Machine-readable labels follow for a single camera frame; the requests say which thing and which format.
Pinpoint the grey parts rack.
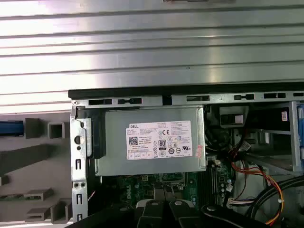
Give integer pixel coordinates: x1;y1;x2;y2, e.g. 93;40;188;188
0;111;74;225

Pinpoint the metal drive cage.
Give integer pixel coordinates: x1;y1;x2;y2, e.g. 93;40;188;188
247;99;304;176

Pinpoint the green RAM stick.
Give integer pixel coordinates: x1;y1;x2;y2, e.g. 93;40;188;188
0;193;24;201

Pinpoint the grey power supply unit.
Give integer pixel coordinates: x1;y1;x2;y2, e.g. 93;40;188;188
95;105;207;176

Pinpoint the green motherboard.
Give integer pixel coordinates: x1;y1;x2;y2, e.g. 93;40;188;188
102;163;236;214

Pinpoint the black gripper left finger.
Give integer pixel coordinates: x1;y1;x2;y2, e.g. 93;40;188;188
78;199;167;228

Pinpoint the orange yellow wire bundle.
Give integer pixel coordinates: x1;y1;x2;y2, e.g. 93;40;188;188
231;163;285;225

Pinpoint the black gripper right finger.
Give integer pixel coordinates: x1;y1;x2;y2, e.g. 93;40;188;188
167;199;264;228

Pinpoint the CPU socket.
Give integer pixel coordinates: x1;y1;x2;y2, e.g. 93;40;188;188
153;181;190;202

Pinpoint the black open PC case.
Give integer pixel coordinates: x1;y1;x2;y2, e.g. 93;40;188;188
67;83;304;228

